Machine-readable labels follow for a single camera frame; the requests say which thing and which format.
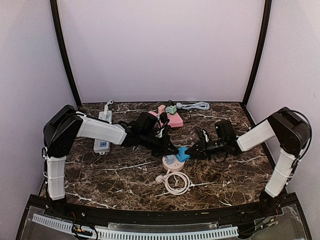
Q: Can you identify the pink round power socket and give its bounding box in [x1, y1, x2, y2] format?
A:
[162, 155, 185, 172]

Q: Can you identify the light blue plug adapter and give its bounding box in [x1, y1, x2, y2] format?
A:
[164, 154, 175, 165]

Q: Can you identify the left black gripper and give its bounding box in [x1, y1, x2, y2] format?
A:
[139, 131, 179, 158]

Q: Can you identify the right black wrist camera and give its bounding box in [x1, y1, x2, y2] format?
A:
[214, 120, 237, 142]

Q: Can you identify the black frame post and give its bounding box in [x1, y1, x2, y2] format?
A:
[49, 0, 82, 108]
[241, 0, 272, 109]

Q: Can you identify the white power strip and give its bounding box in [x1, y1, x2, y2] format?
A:
[93, 99, 116, 155]

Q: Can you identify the pink cube plug adapter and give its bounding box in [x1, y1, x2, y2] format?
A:
[158, 104, 166, 115]

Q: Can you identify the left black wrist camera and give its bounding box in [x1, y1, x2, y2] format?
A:
[136, 112, 158, 133]

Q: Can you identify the bright blue plug adapter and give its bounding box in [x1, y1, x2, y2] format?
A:
[176, 146, 191, 163]

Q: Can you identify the pink flat plug adapter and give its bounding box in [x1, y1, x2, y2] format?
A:
[148, 111, 159, 118]

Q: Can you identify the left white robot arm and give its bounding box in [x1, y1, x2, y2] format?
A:
[41, 105, 179, 218]

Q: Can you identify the pink triangular power socket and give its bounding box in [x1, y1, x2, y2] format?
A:
[166, 112, 184, 128]

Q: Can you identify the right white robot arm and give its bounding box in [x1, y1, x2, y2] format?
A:
[185, 107, 313, 199]

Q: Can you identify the right black frame post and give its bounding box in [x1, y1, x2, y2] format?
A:
[241, 0, 272, 109]

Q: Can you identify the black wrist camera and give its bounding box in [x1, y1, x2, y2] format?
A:
[214, 120, 237, 142]
[136, 112, 158, 133]

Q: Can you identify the left black frame post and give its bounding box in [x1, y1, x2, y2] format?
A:
[49, 0, 82, 108]

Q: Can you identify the green plug adapter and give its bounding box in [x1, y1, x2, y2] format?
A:
[167, 105, 177, 115]

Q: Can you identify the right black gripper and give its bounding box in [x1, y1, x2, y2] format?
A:
[185, 137, 227, 161]

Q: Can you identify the white slotted cable duct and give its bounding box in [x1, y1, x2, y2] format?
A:
[31, 213, 239, 240]

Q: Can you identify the black front rail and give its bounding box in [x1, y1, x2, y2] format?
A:
[25, 193, 297, 226]

